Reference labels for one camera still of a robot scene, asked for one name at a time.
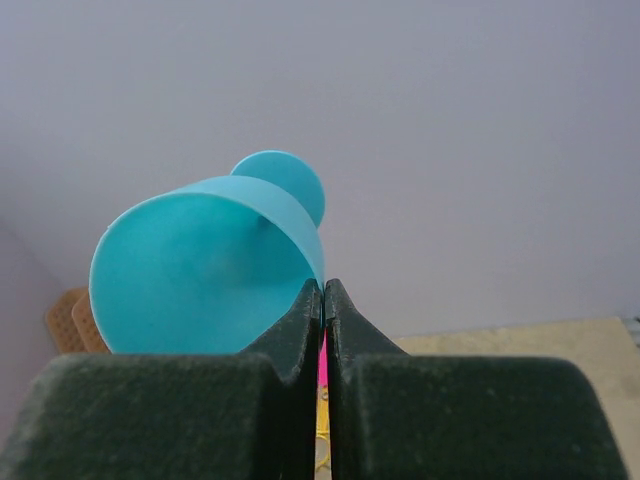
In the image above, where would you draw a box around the gold wire wine glass rack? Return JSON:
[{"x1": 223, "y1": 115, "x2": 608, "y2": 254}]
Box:
[{"x1": 315, "y1": 386, "x2": 331, "y2": 473}]

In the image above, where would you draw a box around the peach plastic desk organizer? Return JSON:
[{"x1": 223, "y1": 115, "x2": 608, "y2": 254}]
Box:
[{"x1": 45, "y1": 287, "x2": 110, "y2": 354}]

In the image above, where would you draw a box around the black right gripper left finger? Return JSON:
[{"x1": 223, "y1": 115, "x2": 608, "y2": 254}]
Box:
[{"x1": 234, "y1": 279, "x2": 321, "y2": 479}]

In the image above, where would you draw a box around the pink plastic wine glass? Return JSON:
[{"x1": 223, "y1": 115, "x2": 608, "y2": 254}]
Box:
[{"x1": 317, "y1": 334, "x2": 329, "y2": 389}]

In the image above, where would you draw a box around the blue plastic wine glass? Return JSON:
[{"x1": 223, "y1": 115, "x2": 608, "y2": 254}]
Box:
[{"x1": 89, "y1": 150, "x2": 325, "y2": 354}]

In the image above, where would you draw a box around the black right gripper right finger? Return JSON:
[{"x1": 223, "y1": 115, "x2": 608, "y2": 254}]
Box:
[{"x1": 324, "y1": 279, "x2": 406, "y2": 479}]

